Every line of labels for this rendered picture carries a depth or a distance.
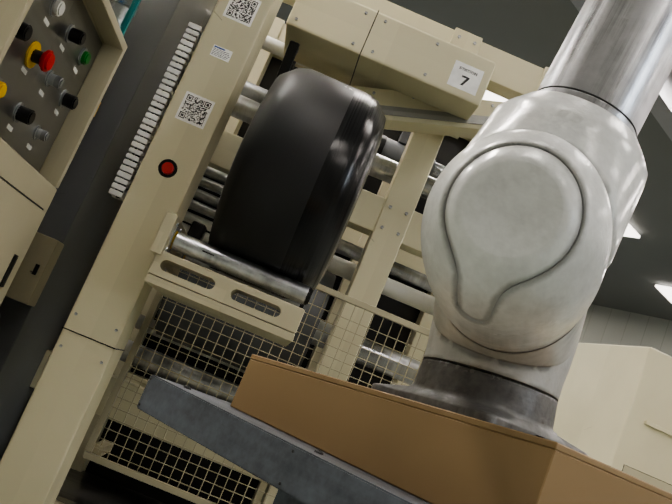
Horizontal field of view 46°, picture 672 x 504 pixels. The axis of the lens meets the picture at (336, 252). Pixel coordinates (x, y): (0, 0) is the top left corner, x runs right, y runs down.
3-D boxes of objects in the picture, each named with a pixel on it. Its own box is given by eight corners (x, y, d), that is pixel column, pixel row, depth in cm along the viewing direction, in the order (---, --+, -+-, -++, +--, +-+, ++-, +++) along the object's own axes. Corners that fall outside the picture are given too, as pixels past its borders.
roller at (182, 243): (165, 245, 179) (173, 228, 180) (167, 249, 183) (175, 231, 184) (307, 305, 180) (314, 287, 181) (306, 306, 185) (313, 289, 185)
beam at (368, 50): (285, 22, 225) (305, -23, 228) (282, 57, 250) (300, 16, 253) (480, 106, 227) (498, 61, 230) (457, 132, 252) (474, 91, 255)
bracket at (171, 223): (148, 250, 175) (166, 210, 177) (168, 272, 214) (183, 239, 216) (162, 255, 175) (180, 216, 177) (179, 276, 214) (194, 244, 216)
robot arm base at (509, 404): (611, 477, 87) (623, 428, 88) (484, 426, 74) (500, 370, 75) (486, 439, 101) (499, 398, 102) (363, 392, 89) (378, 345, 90)
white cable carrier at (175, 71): (107, 192, 188) (189, 21, 197) (111, 196, 193) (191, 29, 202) (125, 199, 188) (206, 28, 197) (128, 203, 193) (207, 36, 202)
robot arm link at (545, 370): (558, 409, 93) (605, 237, 97) (568, 393, 76) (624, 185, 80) (427, 368, 98) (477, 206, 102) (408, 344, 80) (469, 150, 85)
